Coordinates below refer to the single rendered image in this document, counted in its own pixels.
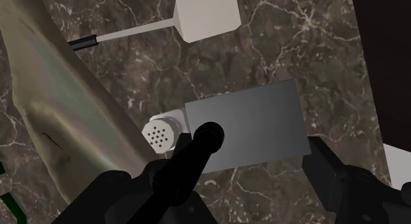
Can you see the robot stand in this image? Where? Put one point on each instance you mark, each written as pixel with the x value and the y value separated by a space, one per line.
pixel 388 56

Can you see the dark green frame object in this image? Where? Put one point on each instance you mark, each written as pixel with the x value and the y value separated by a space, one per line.
pixel 12 208

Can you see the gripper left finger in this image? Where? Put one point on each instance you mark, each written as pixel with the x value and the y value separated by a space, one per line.
pixel 179 175

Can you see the grey flat box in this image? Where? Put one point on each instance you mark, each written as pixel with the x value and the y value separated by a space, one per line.
pixel 257 120

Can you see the white salt shaker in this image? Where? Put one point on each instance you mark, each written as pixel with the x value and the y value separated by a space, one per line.
pixel 160 135

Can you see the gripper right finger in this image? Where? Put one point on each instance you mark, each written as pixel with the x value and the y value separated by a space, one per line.
pixel 350 191

